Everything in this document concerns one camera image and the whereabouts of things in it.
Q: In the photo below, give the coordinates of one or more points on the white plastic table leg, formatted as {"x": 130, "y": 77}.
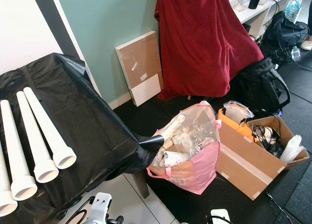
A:
{"x": 6, "y": 199}
{"x": 36, "y": 136}
{"x": 51, "y": 131}
{"x": 19, "y": 160}

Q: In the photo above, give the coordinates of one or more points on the black plastic table cover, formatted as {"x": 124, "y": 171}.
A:
{"x": 102, "y": 121}

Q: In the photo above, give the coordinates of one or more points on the brown and white flat panel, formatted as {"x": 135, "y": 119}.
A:
{"x": 139, "y": 63}

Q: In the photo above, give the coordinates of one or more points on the dark red cloth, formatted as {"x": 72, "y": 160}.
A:
{"x": 200, "y": 44}

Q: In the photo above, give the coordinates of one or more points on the pink shopping bag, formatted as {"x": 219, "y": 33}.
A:
{"x": 200, "y": 173}

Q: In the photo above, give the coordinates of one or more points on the orange paper bag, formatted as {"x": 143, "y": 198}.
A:
{"x": 231, "y": 126}

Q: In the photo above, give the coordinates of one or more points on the clear plastic bag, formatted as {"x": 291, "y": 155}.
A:
{"x": 238, "y": 112}

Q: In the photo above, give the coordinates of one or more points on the brown cardboard box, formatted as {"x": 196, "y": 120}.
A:
{"x": 243, "y": 160}

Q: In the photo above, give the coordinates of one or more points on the black backpack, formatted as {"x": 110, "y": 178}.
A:
{"x": 258, "y": 90}

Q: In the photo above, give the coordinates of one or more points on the white desk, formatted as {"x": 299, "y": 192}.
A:
{"x": 248, "y": 13}

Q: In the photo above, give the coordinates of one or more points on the black duffel bag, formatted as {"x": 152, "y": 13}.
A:
{"x": 280, "y": 36}

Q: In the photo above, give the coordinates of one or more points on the small clear water bottle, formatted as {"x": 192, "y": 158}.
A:
{"x": 296, "y": 54}

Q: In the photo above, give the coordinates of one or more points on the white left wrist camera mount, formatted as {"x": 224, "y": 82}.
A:
{"x": 100, "y": 204}

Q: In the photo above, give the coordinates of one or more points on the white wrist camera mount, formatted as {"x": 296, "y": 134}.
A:
{"x": 100, "y": 204}
{"x": 220, "y": 216}

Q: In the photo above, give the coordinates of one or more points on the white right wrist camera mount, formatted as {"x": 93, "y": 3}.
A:
{"x": 220, "y": 216}

